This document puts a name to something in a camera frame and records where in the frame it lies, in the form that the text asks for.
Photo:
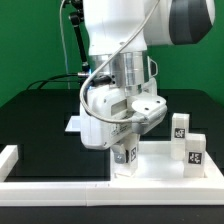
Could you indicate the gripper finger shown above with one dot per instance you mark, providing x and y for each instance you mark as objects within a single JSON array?
[{"x": 120, "y": 153}]

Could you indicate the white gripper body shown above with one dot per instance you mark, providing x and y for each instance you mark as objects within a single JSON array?
[{"x": 106, "y": 114}]

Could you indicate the white square tabletop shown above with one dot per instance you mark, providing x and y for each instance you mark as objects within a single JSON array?
[{"x": 155, "y": 163}]

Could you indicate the white marker plate with tags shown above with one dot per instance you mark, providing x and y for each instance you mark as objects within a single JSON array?
[{"x": 73, "y": 124}]

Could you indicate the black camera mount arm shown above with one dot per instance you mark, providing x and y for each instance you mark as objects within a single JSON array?
[{"x": 76, "y": 18}]

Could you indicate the white U-shaped fence wall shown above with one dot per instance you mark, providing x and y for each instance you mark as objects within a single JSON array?
[{"x": 117, "y": 191}]

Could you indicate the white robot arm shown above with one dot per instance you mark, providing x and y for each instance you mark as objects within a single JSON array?
[{"x": 120, "y": 32}]

